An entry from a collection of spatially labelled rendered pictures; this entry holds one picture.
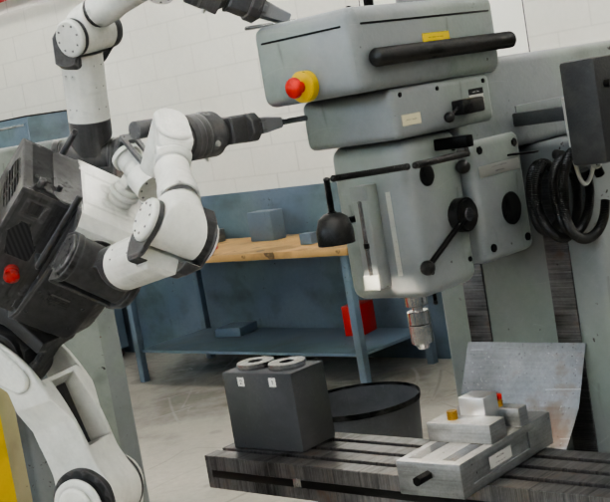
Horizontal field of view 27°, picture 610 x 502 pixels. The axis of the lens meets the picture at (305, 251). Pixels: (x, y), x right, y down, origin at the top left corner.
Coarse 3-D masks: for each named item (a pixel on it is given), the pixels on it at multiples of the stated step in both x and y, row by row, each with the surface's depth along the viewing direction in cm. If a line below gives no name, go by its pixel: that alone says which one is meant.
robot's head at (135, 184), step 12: (132, 144) 249; (120, 156) 249; (132, 156) 248; (120, 168) 252; (132, 168) 246; (120, 180) 249; (132, 180) 245; (144, 180) 243; (120, 192) 249; (132, 192) 249; (144, 192) 245
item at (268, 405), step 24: (264, 360) 297; (288, 360) 294; (240, 384) 295; (264, 384) 290; (288, 384) 285; (312, 384) 289; (240, 408) 296; (264, 408) 291; (288, 408) 286; (312, 408) 289; (240, 432) 298; (264, 432) 293; (288, 432) 288; (312, 432) 288
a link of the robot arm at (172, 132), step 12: (156, 120) 226; (168, 120) 227; (180, 120) 229; (156, 132) 224; (168, 132) 223; (180, 132) 224; (156, 144) 223; (168, 144) 222; (180, 144) 223; (192, 144) 225; (156, 156) 222
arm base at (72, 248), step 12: (72, 240) 229; (84, 240) 229; (60, 252) 232; (72, 252) 227; (60, 264) 228; (72, 264) 227; (60, 276) 228; (72, 288) 235; (96, 300) 237; (120, 300) 233; (132, 300) 233
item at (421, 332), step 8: (408, 320) 259; (416, 320) 258; (424, 320) 258; (416, 328) 258; (424, 328) 258; (416, 336) 258; (424, 336) 258; (432, 336) 259; (416, 344) 259; (424, 344) 258
